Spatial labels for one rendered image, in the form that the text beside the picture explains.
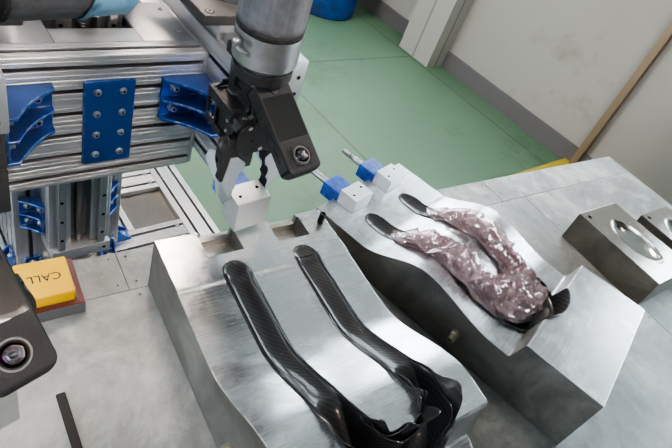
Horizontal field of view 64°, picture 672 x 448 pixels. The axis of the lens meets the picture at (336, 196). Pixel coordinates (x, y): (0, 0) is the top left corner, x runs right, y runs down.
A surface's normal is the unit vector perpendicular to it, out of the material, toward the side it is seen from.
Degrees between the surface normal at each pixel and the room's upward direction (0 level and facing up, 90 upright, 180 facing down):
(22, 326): 32
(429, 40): 90
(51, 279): 0
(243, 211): 93
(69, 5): 108
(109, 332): 0
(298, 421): 21
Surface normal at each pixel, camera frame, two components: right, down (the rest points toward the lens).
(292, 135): 0.51, -0.23
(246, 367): 0.18, -0.87
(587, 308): 0.30, -0.73
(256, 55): -0.22, 0.65
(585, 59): -0.76, 0.20
